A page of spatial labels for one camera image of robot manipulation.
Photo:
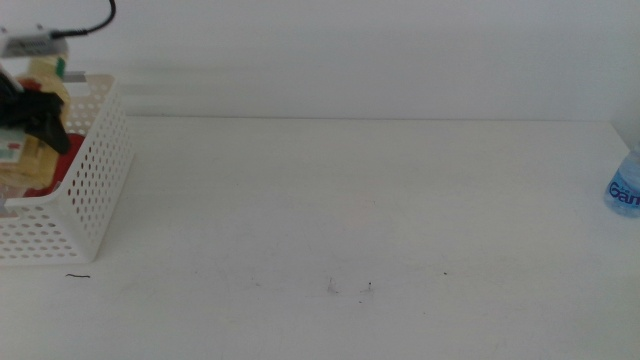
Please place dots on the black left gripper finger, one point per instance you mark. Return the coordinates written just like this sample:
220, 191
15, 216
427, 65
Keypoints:
45, 112

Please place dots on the yellow tea bottle white cap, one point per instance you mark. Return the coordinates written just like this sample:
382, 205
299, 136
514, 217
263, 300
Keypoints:
45, 80

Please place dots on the red drink can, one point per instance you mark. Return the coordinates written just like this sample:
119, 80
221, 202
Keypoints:
77, 150

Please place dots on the clear water bottle blue cap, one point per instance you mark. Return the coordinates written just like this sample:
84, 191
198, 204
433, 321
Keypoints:
625, 192

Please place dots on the white perforated plastic basket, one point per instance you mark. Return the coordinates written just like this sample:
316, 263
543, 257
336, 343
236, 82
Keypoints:
95, 200

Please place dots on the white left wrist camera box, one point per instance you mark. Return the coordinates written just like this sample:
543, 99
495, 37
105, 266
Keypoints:
32, 46

